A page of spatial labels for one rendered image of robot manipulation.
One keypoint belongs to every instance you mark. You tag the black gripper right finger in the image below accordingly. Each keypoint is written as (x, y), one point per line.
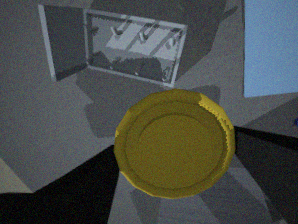
(272, 160)

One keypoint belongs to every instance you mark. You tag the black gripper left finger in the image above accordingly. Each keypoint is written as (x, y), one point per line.
(82, 196)

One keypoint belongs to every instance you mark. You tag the olive-yellow round plate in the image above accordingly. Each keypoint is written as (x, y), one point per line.
(174, 144)

